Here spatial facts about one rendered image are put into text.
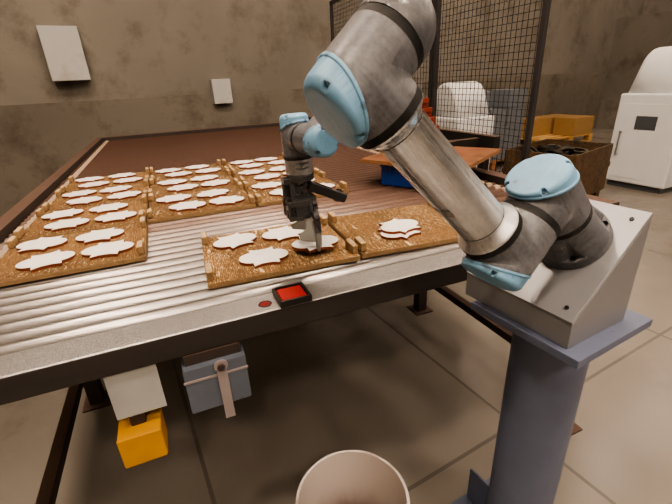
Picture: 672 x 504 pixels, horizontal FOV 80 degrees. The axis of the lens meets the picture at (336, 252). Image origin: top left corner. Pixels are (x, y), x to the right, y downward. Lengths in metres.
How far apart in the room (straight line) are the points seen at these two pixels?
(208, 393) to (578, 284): 0.81
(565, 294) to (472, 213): 0.32
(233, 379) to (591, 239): 0.80
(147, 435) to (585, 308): 0.94
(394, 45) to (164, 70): 5.49
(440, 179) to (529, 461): 0.83
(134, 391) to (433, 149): 0.77
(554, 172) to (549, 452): 0.72
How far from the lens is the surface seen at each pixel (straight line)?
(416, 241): 1.20
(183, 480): 1.86
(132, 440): 1.04
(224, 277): 1.05
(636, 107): 6.01
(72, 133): 5.94
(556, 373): 1.06
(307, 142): 0.93
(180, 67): 6.01
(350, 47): 0.56
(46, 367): 0.95
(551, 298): 0.93
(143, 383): 0.98
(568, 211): 0.83
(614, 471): 1.98
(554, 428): 1.17
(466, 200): 0.67
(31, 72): 5.95
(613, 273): 0.95
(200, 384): 0.97
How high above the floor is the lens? 1.38
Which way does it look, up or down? 23 degrees down
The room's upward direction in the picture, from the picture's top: 3 degrees counter-clockwise
